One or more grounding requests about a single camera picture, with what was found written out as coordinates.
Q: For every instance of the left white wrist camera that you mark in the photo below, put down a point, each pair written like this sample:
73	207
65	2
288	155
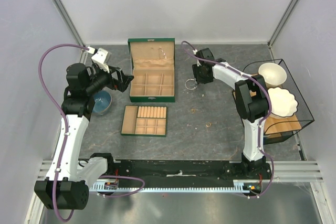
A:
100	58

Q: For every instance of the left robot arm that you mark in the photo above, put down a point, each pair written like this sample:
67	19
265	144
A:
65	186

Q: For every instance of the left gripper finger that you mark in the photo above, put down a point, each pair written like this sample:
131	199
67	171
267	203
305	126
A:
125	81
120	74

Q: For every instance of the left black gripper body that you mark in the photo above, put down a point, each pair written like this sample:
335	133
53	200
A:
112	83

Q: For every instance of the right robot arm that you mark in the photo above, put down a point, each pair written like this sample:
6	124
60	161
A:
251	99

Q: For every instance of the black wire shelf rack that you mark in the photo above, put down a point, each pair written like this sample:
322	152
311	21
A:
279	130

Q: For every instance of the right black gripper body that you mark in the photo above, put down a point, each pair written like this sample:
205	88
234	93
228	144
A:
199	75

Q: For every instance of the cream round bowl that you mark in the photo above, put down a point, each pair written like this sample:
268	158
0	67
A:
273	74

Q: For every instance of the white scalloped bowl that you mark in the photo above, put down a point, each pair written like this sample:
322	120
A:
284	103

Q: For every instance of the green jewelry box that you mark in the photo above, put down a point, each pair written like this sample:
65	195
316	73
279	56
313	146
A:
153	68

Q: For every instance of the blue ceramic bowl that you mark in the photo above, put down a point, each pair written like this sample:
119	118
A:
102	102

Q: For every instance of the slotted cable duct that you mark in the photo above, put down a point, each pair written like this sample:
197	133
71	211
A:
106	187

